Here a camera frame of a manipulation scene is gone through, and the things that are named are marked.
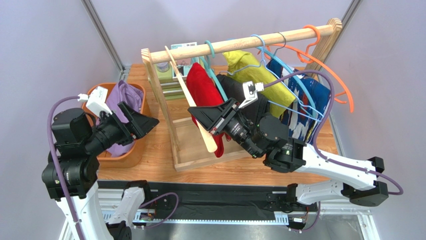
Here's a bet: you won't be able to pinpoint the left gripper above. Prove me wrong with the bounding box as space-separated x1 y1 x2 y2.
83 99 160 154

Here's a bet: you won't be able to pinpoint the beige wooden hanger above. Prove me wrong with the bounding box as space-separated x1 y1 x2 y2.
165 46 218 153

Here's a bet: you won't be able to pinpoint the purple trousers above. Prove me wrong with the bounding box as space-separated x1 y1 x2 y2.
95 80 144 157

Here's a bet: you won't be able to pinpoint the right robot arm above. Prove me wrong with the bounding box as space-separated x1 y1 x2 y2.
188 98 389 207

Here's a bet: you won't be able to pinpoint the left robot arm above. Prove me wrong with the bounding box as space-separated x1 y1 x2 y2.
41 102 159 240

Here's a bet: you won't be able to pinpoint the teal plastic hanger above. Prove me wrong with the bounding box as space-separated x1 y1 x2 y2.
196 40 231 102

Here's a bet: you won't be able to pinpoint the blue plastic hanger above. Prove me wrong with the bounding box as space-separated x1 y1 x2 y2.
256 46 318 119

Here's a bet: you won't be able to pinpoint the orange plastic hanger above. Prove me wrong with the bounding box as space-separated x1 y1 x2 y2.
266 18 355 113

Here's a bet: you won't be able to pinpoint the red garment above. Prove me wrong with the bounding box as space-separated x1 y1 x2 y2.
185 62 232 158

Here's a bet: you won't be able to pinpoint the black garment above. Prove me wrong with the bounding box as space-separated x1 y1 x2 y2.
216 74 270 124

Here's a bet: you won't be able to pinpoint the orange plastic basket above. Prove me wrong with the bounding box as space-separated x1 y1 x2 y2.
88 82 151 169

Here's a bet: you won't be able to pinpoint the green box with jar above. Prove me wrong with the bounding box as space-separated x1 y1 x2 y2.
154 57 201 101

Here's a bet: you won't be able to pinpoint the yellow-green garment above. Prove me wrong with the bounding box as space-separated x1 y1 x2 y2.
222 50 296 118

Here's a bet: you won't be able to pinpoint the blue patterned garment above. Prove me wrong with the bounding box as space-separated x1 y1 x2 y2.
278 73 331 143

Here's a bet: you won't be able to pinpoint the wooden clothes rack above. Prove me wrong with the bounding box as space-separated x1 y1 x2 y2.
140 17 343 172

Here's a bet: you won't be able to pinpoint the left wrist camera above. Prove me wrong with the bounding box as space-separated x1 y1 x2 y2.
77 86 113 117

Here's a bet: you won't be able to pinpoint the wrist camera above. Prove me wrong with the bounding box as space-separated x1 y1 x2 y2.
239 81 265 109
77 86 113 117

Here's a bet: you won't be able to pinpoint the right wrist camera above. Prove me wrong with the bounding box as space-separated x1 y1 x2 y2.
239 81 265 109

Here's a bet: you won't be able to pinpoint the light blue wire hanger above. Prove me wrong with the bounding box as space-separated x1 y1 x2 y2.
223 50 324 120

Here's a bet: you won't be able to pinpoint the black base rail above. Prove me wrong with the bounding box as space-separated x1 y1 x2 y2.
96 180 320 231

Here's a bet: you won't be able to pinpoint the black wire hanger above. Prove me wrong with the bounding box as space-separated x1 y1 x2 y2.
272 31 288 57

